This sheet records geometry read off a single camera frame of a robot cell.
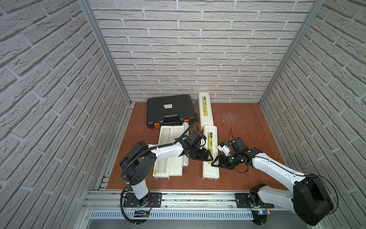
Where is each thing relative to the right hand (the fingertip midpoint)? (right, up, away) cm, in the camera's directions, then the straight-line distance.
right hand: (217, 165), depth 80 cm
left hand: (-4, +2, +2) cm, 5 cm away
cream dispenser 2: (-5, -2, -4) cm, 7 cm away
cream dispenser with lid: (-27, 0, -1) cm, 27 cm away
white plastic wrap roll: (-18, +3, +4) cm, 19 cm away
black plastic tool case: (-31, +33, +27) cm, 52 cm away
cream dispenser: (-3, +31, +23) cm, 38 cm away
